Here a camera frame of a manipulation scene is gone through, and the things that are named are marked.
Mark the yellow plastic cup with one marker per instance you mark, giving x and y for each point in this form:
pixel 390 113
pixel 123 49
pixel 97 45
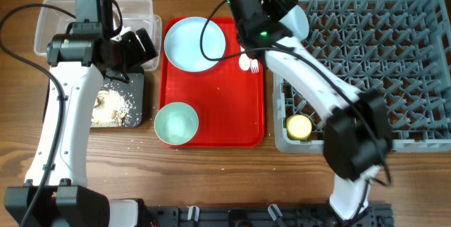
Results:
pixel 298 127

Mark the white plastic spoon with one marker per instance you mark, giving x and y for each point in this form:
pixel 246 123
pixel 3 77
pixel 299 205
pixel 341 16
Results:
pixel 244 62

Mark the grey dishwasher rack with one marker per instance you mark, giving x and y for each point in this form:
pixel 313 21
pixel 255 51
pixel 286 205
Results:
pixel 401 48

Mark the food scraps pile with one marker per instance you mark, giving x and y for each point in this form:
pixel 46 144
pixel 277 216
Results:
pixel 113 106

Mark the white plastic fork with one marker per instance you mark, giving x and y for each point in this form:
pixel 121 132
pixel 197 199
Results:
pixel 254 66

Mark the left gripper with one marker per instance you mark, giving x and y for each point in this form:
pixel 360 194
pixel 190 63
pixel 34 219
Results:
pixel 138 54

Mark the black waste tray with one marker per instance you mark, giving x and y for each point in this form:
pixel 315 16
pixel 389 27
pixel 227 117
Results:
pixel 81 85

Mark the light blue plate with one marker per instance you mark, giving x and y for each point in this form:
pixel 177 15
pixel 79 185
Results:
pixel 182 44

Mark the light blue bowl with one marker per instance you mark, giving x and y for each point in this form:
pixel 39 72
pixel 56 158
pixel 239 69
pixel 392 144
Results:
pixel 296 20

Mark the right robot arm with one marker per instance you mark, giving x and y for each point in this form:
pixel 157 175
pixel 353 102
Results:
pixel 358 135

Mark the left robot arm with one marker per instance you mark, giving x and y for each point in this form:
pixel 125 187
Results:
pixel 55 191

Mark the clear plastic waste bin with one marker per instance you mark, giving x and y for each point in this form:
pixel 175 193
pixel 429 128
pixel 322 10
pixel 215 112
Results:
pixel 136 14

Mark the mint green bowl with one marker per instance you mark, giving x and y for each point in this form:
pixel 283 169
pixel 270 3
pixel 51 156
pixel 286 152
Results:
pixel 176 123

